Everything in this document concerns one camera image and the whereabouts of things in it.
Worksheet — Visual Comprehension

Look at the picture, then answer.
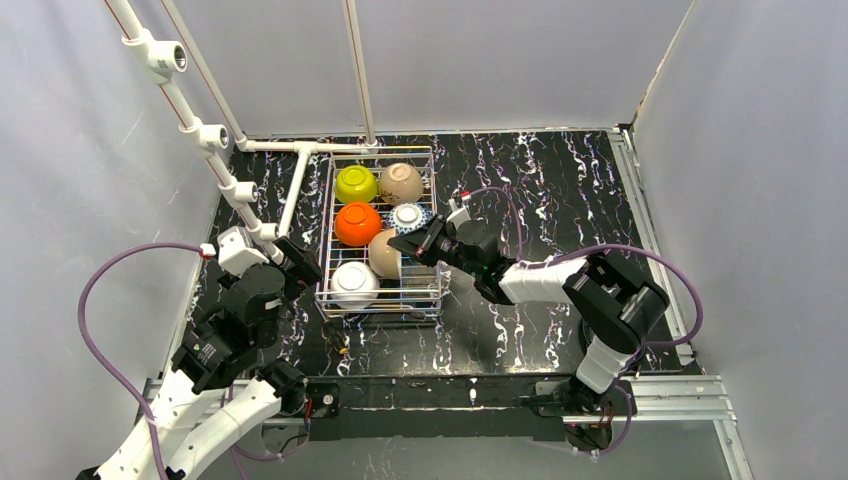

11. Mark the blue white patterned bowl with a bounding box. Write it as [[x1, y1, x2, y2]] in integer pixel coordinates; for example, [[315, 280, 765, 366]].
[[388, 203, 433, 235]]

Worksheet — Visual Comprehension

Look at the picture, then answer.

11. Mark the white striped bottom bowl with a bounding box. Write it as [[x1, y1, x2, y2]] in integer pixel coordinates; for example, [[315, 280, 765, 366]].
[[368, 228, 402, 280]]

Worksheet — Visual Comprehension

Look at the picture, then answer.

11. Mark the white ceramic bowl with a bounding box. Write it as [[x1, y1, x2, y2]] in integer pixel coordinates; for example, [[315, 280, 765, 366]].
[[334, 202, 383, 247], [330, 261, 380, 310]]

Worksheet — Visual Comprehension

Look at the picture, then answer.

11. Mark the beige ceramic bowl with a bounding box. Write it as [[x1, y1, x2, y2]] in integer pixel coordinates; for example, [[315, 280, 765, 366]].
[[379, 162, 424, 206]]

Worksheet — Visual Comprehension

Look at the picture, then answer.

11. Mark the yellow-green plastic bowl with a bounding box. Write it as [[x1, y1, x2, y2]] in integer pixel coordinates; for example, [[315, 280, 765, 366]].
[[334, 165, 378, 204]]

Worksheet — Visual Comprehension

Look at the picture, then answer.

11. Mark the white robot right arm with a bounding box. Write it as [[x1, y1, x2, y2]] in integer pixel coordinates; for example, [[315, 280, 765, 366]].
[[388, 216, 670, 396]]

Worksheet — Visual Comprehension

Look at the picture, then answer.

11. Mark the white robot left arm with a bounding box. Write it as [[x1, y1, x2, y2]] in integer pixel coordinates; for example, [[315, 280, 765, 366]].
[[77, 233, 322, 479]]

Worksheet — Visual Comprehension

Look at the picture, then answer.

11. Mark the black yellow screwdriver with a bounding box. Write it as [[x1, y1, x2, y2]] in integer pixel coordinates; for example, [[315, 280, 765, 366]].
[[322, 322, 349, 357]]

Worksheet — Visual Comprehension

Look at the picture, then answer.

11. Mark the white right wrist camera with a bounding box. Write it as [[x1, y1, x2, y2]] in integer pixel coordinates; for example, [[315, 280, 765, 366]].
[[447, 192, 472, 229]]

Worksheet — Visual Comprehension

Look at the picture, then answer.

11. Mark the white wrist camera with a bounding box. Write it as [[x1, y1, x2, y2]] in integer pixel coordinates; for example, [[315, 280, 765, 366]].
[[216, 226, 268, 277], [447, 192, 472, 229]]

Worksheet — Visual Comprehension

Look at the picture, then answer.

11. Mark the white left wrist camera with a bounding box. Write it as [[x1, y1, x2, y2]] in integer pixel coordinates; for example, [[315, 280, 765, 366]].
[[216, 226, 268, 277]]

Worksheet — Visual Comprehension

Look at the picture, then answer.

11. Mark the white wire dish rack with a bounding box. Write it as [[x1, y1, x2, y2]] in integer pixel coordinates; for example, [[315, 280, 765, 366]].
[[315, 147, 443, 318]]

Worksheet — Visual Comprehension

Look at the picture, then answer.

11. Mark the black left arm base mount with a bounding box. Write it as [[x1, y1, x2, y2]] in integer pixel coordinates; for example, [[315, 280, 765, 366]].
[[261, 383, 341, 457]]

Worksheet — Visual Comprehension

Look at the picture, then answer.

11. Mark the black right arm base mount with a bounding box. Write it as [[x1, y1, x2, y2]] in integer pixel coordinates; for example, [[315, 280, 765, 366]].
[[518, 377, 615, 454]]

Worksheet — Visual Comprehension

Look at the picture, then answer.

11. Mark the white pvc pipe frame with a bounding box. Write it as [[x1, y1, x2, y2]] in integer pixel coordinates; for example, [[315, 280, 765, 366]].
[[105, 1, 377, 252]]

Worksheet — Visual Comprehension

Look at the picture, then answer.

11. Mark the aluminium base frame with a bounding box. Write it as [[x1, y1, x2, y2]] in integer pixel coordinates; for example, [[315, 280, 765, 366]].
[[122, 125, 757, 480]]

